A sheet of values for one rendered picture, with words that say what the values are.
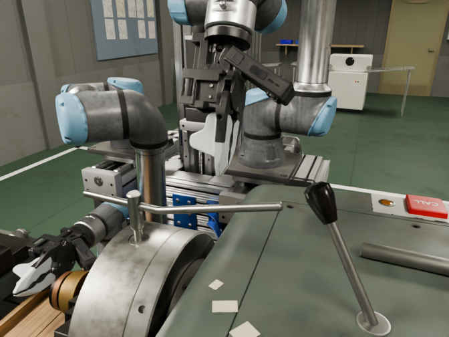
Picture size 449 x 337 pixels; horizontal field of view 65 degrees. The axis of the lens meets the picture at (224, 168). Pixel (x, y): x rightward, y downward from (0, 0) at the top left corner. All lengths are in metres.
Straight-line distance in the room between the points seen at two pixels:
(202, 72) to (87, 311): 0.38
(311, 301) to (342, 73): 6.77
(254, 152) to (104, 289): 0.64
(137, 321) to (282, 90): 0.38
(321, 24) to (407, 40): 8.57
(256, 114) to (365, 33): 8.59
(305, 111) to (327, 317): 0.64
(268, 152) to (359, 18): 8.60
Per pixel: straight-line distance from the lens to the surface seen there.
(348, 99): 7.20
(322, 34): 0.99
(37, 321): 1.06
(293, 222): 0.61
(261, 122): 1.04
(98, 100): 0.84
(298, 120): 1.00
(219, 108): 0.49
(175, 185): 1.22
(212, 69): 0.55
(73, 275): 0.76
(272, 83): 0.51
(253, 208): 0.47
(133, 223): 0.58
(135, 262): 0.57
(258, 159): 1.06
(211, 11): 0.56
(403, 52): 9.55
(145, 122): 0.84
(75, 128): 0.83
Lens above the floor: 1.56
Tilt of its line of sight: 22 degrees down
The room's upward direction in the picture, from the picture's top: straight up
